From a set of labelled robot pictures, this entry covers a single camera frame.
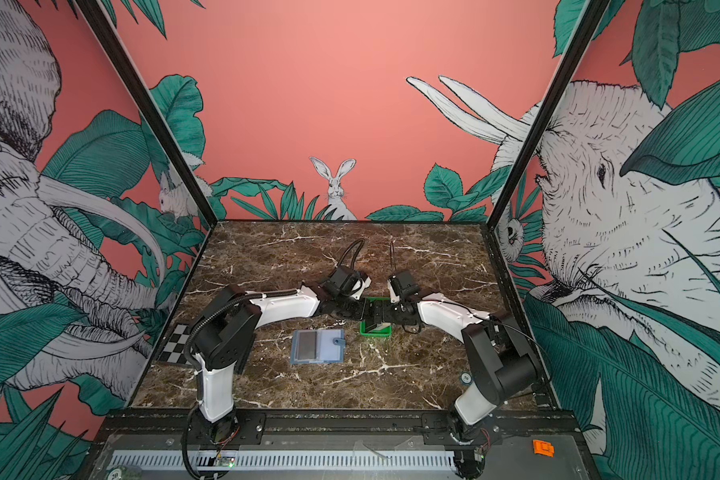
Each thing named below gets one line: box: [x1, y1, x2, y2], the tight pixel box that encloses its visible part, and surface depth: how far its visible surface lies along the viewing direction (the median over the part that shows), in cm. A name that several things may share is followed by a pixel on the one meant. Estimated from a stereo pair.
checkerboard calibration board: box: [158, 324, 191, 365], surface depth 86 cm
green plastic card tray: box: [360, 297, 392, 337], surface depth 90 cm
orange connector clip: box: [532, 439, 555, 458], surface depth 72 cm
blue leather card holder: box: [290, 329, 346, 365], surface depth 89 cm
